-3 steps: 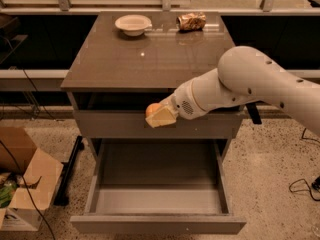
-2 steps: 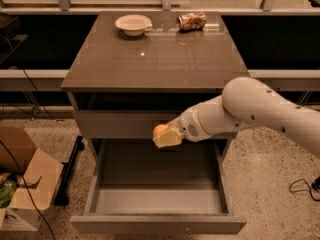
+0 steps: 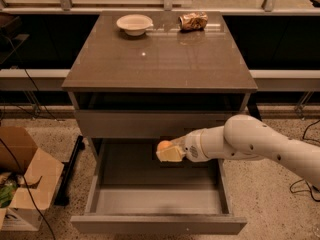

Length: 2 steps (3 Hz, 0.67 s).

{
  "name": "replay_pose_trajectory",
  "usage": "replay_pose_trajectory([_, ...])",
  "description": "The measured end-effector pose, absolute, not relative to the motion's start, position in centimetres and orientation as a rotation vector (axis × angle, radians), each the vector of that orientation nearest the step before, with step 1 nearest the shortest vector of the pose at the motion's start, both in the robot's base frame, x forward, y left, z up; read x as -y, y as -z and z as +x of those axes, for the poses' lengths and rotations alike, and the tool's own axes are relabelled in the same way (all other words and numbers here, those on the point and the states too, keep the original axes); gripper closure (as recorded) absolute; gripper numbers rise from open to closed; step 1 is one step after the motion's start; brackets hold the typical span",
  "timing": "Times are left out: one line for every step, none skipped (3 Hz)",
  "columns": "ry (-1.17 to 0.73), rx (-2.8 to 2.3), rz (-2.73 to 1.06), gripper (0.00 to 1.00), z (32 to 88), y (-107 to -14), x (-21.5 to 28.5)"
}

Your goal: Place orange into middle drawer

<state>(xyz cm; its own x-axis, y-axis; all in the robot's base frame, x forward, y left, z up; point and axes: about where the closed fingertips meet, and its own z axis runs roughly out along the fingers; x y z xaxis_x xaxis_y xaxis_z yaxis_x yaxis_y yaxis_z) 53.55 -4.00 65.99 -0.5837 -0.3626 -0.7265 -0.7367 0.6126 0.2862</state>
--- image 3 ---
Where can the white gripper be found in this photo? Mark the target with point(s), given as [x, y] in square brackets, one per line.
[192, 146]

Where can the orange fruit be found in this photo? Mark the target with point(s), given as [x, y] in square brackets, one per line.
[164, 144]

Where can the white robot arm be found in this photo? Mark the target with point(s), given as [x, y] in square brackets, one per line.
[243, 137]

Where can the open grey middle drawer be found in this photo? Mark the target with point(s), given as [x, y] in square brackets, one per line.
[132, 192]

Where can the grey drawer cabinet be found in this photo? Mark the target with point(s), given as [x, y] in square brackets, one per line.
[163, 70]

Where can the closed grey top drawer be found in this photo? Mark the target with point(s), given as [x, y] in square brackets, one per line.
[140, 125]

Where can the crushed metallic can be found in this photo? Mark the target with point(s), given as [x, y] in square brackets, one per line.
[193, 21]

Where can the white paper bowl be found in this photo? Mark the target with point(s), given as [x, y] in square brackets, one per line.
[134, 24]

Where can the open cardboard box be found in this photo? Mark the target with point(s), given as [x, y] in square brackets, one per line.
[36, 173]

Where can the green item in box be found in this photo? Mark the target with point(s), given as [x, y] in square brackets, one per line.
[7, 192]

